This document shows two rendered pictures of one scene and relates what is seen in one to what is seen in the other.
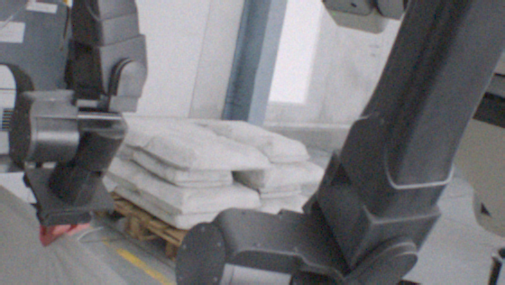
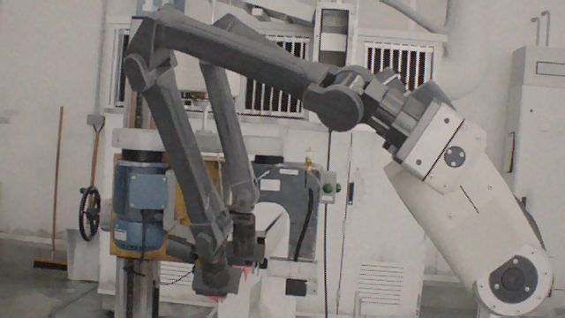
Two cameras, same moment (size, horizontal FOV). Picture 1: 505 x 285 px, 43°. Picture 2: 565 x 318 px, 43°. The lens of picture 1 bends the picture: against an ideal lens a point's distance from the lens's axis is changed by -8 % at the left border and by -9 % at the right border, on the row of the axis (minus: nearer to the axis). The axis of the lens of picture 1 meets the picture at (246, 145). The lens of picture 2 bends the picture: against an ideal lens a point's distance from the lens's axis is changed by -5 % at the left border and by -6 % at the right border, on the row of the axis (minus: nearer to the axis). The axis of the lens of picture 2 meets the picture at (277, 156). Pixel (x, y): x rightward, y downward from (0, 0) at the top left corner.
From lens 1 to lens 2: 1.41 m
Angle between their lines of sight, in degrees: 53
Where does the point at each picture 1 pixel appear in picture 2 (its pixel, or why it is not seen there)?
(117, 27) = (237, 177)
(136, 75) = (244, 196)
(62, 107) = not seen: hidden behind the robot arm
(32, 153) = not seen: hidden behind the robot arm
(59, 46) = (303, 193)
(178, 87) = not seen: outside the picture
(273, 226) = (186, 230)
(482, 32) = (177, 162)
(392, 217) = (194, 223)
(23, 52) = (281, 195)
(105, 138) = (237, 223)
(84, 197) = (242, 253)
